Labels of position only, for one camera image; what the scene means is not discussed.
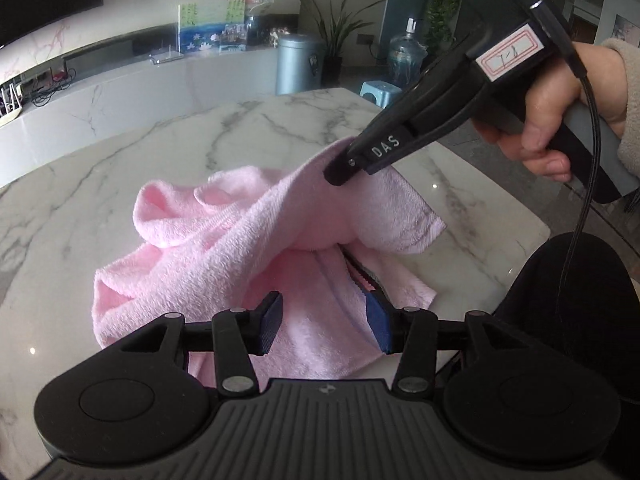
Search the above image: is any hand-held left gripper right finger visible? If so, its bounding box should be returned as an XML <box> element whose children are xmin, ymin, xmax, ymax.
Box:
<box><xmin>364</xmin><ymin>290</ymin><xmax>533</xmax><ymax>397</ymax></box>

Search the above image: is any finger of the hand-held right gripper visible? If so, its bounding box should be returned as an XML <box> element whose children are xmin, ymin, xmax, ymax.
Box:
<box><xmin>324</xmin><ymin>120</ymin><xmax>419</xmax><ymax>187</ymax></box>

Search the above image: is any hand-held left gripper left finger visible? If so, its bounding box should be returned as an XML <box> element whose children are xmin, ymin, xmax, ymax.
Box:
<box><xmin>116</xmin><ymin>290</ymin><xmax>284</xmax><ymax>396</ymax></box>

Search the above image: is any pink towel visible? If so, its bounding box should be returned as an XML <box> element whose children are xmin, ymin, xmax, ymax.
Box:
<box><xmin>92</xmin><ymin>137</ymin><xmax>448</xmax><ymax>381</ymax></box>

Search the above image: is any person's right forearm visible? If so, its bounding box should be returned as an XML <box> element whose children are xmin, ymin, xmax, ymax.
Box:
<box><xmin>600</xmin><ymin>35</ymin><xmax>640</xmax><ymax>193</ymax></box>

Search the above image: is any person's right hand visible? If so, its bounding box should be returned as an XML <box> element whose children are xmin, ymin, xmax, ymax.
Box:
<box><xmin>472</xmin><ymin>41</ymin><xmax>630</xmax><ymax>183</ymax></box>

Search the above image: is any light blue plastic stool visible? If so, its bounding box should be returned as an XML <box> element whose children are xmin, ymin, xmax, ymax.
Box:
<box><xmin>359</xmin><ymin>80</ymin><xmax>404</xmax><ymax>109</ymax></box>

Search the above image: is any climbing green plant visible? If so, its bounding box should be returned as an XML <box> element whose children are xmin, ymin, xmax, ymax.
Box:
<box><xmin>404</xmin><ymin>0</ymin><xmax>462</xmax><ymax>57</ymax></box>

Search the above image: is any large water bottle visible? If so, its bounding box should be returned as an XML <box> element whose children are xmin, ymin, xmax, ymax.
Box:
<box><xmin>387</xmin><ymin>17</ymin><xmax>429</xmax><ymax>92</ymax></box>

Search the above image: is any grey pedal trash can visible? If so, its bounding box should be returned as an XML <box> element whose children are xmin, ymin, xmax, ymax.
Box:
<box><xmin>276</xmin><ymin>34</ymin><xmax>324</xmax><ymax>96</ymax></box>

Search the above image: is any long-leaf potted plant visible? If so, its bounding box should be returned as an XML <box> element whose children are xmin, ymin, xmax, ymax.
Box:
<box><xmin>292</xmin><ymin>0</ymin><xmax>381</xmax><ymax>87</ymax></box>

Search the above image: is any dark glass vase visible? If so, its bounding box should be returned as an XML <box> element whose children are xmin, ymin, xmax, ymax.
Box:
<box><xmin>245</xmin><ymin>12</ymin><xmax>274</xmax><ymax>43</ymax></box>

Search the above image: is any person's black trouser leg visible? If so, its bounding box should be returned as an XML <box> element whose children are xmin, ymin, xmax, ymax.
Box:
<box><xmin>492</xmin><ymin>232</ymin><xmax>640</xmax><ymax>480</ymax></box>

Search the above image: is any acrylic photo display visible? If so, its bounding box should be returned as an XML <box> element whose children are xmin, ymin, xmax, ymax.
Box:
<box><xmin>177</xmin><ymin>2</ymin><xmax>251</xmax><ymax>56</ymax></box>

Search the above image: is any clear acrylic stand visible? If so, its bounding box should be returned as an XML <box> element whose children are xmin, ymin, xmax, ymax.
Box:
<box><xmin>149</xmin><ymin>49</ymin><xmax>187</xmax><ymax>66</ymax></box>

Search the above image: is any white marble tv cabinet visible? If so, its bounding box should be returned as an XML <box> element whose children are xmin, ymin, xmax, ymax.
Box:
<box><xmin>0</xmin><ymin>25</ymin><xmax>361</xmax><ymax>178</ymax></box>

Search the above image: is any white router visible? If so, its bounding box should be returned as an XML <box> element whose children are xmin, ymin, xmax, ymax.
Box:
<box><xmin>0</xmin><ymin>85</ymin><xmax>26</xmax><ymax>127</ymax></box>

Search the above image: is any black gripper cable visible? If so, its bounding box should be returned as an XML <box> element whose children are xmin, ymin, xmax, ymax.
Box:
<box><xmin>529</xmin><ymin>0</ymin><xmax>601</xmax><ymax>311</ymax></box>

